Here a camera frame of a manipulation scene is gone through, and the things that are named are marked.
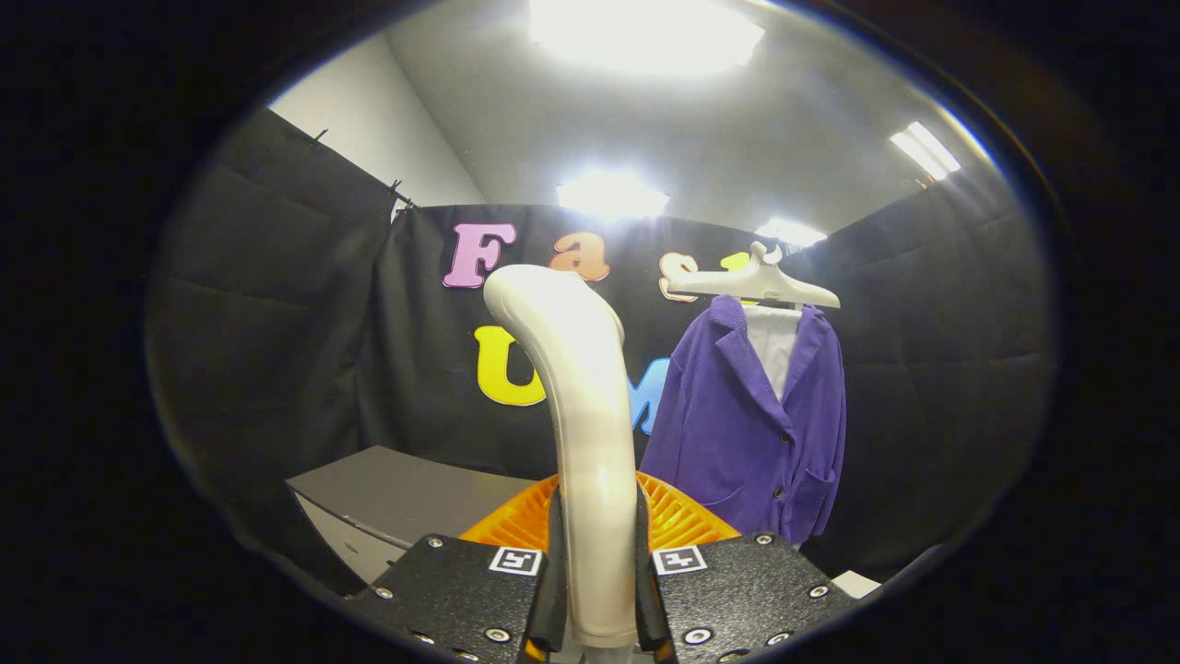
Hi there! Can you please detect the small ceiling light panel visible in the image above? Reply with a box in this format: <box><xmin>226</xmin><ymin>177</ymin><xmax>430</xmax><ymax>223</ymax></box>
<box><xmin>756</xmin><ymin>217</ymin><xmax>828</xmax><ymax>248</ymax></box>

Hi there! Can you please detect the white garment steamer head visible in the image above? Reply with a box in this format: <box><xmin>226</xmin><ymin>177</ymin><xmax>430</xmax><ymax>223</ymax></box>
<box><xmin>483</xmin><ymin>265</ymin><xmax>642</xmax><ymax>651</ymax></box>

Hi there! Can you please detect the white flat board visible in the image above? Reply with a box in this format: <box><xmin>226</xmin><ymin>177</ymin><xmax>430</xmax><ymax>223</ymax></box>
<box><xmin>832</xmin><ymin>569</ymin><xmax>883</xmax><ymax>600</ymax></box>

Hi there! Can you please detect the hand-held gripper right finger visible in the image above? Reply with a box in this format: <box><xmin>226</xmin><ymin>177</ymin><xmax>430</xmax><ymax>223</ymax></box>
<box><xmin>634</xmin><ymin>470</ymin><xmax>858</xmax><ymax>664</ymax></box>

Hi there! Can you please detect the narrow ceiling light strip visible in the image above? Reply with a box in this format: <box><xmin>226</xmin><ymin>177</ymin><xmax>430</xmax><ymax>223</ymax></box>
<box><xmin>890</xmin><ymin>121</ymin><xmax>962</xmax><ymax>182</ymax></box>

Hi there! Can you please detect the black quilted curtain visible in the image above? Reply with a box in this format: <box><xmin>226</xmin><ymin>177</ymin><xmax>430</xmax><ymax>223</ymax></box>
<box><xmin>146</xmin><ymin>106</ymin><xmax>416</xmax><ymax>591</ymax></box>
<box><xmin>802</xmin><ymin>166</ymin><xmax>1056</xmax><ymax>582</ymax></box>

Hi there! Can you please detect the white clothes hanger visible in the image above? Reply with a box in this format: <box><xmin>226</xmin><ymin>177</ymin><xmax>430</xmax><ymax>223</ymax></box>
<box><xmin>666</xmin><ymin>242</ymin><xmax>842</xmax><ymax>310</ymax></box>

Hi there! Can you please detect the purple corduroy jacket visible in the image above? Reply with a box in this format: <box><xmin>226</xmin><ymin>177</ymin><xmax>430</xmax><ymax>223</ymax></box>
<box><xmin>638</xmin><ymin>295</ymin><xmax>847</xmax><ymax>547</ymax></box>

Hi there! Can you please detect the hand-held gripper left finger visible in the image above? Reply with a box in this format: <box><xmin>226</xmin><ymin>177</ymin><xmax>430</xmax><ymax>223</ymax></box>
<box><xmin>348</xmin><ymin>472</ymin><xmax>568</xmax><ymax>664</ymax></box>

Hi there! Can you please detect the white shirt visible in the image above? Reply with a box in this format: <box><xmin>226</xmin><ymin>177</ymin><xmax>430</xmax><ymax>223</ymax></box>
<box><xmin>743</xmin><ymin>304</ymin><xmax>801</xmax><ymax>402</ymax></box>

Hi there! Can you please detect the large ceiling light panel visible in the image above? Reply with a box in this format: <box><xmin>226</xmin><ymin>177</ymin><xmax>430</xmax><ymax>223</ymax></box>
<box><xmin>528</xmin><ymin>0</ymin><xmax>766</xmax><ymax>77</ymax></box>

